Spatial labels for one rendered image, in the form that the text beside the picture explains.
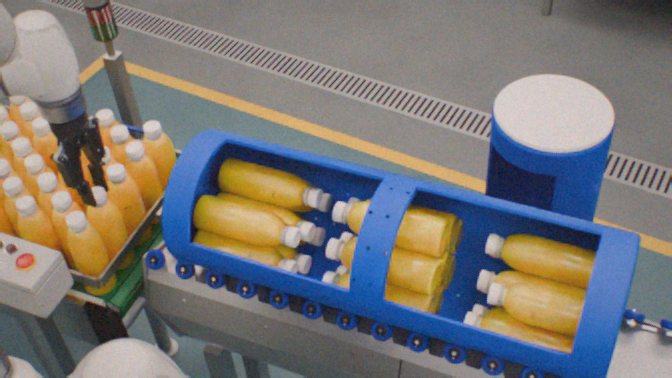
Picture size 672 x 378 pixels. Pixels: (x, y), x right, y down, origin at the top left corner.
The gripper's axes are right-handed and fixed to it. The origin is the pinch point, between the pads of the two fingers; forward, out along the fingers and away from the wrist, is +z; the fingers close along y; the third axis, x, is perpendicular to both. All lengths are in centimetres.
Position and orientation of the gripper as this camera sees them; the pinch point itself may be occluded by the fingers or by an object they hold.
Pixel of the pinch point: (92, 185)
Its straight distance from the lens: 183.2
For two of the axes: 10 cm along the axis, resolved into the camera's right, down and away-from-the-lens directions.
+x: -9.2, -2.4, 3.2
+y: 3.9, -6.7, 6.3
